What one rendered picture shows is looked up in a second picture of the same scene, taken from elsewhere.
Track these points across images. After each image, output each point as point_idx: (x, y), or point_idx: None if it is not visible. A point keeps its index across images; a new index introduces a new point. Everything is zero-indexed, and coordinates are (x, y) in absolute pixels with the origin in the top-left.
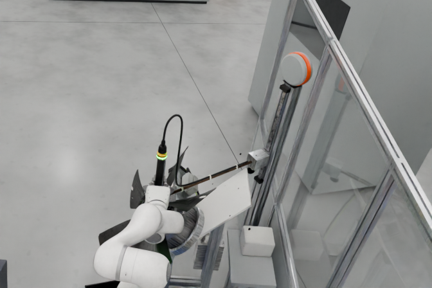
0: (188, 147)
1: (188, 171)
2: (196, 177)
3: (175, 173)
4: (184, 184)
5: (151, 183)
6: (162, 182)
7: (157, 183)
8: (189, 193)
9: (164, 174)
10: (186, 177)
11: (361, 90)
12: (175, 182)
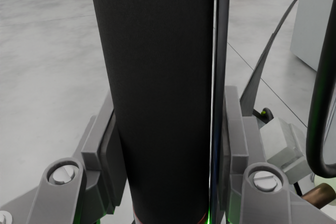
0: None
1: (271, 117)
2: (299, 130)
3: (326, 71)
4: (272, 151)
5: (36, 202)
6: (216, 170)
7: (153, 185)
8: (290, 176)
9: (226, 45)
10: (274, 130)
11: None
12: (313, 149)
